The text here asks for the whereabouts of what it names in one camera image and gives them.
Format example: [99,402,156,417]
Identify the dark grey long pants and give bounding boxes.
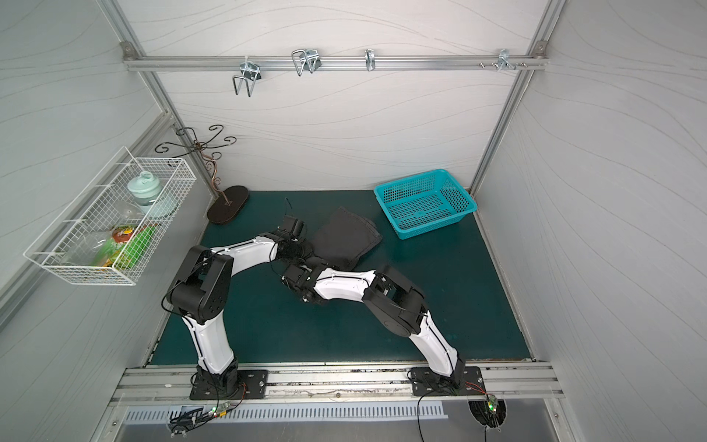
[310,207,383,271]

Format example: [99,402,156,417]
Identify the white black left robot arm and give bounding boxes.
[165,215,305,399]

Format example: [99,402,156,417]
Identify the dark oval stand base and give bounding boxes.
[206,185,250,225]

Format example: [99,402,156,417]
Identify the ornate metal hook stand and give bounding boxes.
[154,123,238,193]

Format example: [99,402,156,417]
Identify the teal plastic mesh basket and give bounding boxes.
[374,169,478,241]

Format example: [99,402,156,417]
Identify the pale green lidded jar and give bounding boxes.
[127,171,176,217]

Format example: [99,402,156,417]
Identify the white vent strip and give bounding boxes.
[123,401,449,425]

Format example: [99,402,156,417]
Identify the green snack packet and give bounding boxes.
[92,226,156,270]

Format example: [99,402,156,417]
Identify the double metal hook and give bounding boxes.
[232,58,261,98]

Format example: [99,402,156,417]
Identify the curved metal hook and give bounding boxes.
[291,49,322,77]

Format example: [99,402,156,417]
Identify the small metal hook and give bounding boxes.
[365,49,376,72]

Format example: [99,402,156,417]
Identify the white wire wall basket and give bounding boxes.
[24,147,196,287]

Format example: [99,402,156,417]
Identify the aluminium top rail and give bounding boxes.
[123,53,550,73]

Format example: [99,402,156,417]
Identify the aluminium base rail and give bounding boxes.
[110,361,564,406]

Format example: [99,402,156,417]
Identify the metal bracket hook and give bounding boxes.
[479,49,528,71]

